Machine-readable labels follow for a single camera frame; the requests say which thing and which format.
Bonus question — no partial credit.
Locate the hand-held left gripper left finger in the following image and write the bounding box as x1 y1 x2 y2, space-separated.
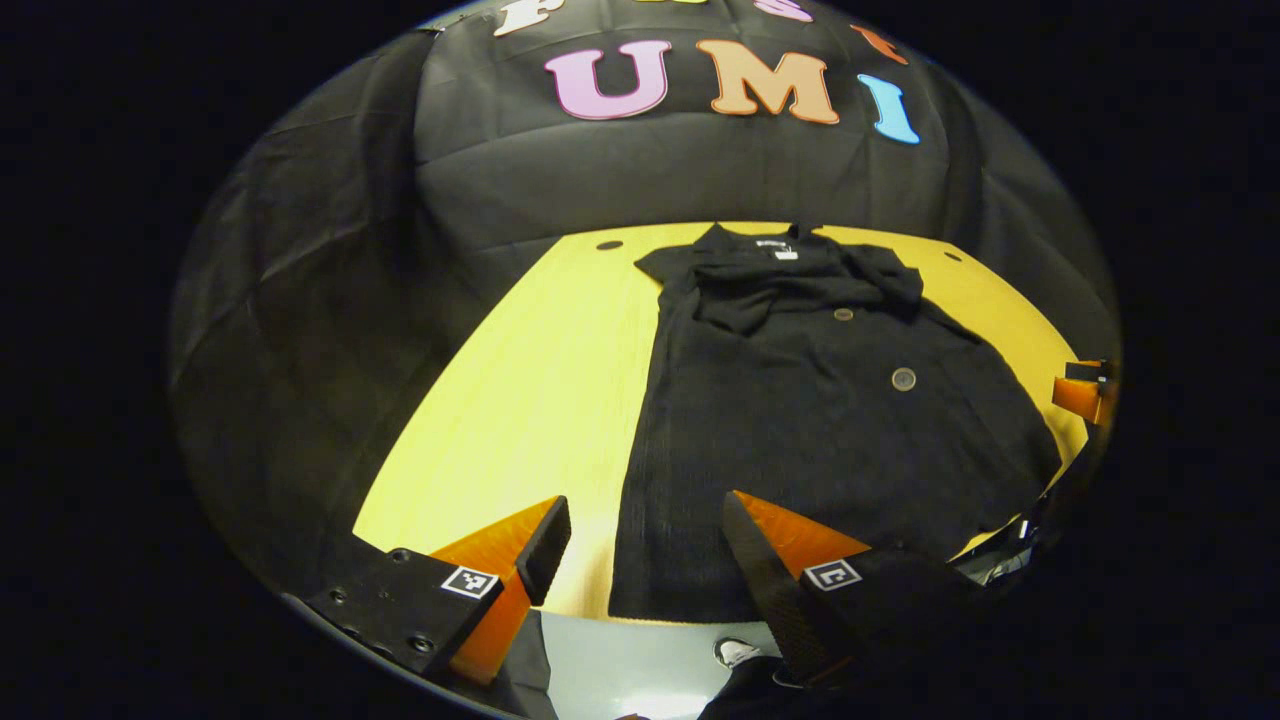
303 495 574 688

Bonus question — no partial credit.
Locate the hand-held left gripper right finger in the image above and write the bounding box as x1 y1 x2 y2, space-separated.
721 489 987 690

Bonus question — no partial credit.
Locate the black buttoned cardigan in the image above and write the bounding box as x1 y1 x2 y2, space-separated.
607 222 1064 623

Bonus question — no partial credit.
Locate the black backdrop cloth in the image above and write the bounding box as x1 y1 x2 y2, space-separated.
168 0 1121 561

